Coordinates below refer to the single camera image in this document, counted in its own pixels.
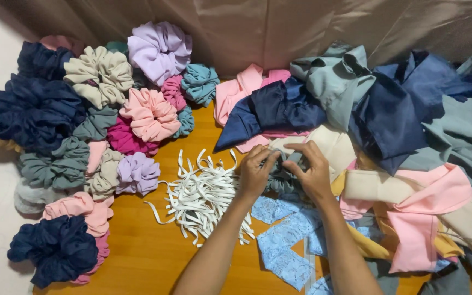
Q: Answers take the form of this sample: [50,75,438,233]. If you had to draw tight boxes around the beige satin backdrop cloth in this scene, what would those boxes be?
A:
[0,0,472,79]

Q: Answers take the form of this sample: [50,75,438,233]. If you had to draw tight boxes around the pile of coloured scrunchies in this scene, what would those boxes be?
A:
[0,21,221,290]

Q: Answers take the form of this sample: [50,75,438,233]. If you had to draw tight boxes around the heap of coloured fabric strips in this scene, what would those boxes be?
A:
[213,41,472,295]

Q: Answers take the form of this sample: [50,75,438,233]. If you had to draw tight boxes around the grey-green fabric scrunchie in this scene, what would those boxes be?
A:
[262,149,314,198]

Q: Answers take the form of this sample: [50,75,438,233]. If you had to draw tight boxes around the person's right hand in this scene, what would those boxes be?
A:
[281,140,335,204]

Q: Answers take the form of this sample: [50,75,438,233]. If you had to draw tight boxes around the light blue lace fabric piece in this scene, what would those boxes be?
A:
[256,208,328,292]
[306,274,336,295]
[251,195,303,225]

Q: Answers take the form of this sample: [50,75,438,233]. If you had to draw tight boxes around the pile of white elastic strips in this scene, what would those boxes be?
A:
[144,148,256,248]

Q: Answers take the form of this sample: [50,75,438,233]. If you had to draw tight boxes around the person's left hand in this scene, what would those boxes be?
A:
[239,144,277,202]

